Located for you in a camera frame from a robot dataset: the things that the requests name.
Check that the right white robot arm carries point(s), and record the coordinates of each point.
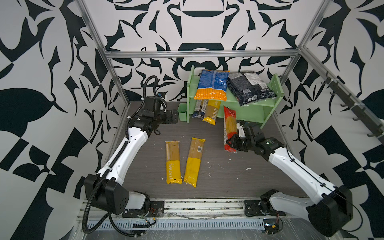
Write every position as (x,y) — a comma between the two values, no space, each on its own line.
(327,207)

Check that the black pasta bag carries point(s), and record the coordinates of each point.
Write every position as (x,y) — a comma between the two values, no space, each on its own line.
(247,87)

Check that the blue orange pasta bag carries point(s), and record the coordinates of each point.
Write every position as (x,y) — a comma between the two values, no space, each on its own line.
(212,85)

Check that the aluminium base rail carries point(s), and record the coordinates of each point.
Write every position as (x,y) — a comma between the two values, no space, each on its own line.
(198,215)

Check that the small green plastic bin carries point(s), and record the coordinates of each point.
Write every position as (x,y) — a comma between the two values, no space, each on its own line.
(182,112)

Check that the yellow spaghetti pack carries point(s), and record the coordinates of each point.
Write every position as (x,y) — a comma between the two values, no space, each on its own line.
(194,161)
(173,166)
(212,111)

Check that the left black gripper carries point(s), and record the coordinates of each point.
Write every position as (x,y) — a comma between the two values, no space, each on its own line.
(168,117)

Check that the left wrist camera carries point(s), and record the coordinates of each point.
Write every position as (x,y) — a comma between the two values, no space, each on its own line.
(154,105)

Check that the black wall hook rail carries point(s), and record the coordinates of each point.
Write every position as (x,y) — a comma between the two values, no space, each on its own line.
(361,111)

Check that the green wooden shelf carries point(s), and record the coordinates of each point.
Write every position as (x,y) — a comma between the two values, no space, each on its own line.
(257,112)

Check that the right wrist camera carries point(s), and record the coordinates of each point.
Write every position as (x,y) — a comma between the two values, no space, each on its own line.
(240,128)

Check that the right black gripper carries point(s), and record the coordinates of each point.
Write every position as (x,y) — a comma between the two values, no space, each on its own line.
(234,143)

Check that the clear blue spaghetti pack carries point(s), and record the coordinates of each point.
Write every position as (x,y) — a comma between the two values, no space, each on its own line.
(200,109)

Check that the red spaghetti pack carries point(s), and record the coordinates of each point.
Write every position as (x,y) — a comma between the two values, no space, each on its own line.
(230,127)

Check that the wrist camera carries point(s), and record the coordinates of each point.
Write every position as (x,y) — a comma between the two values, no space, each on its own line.
(240,128)
(154,105)

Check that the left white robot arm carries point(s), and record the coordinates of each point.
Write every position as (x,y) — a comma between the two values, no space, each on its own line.
(105,190)

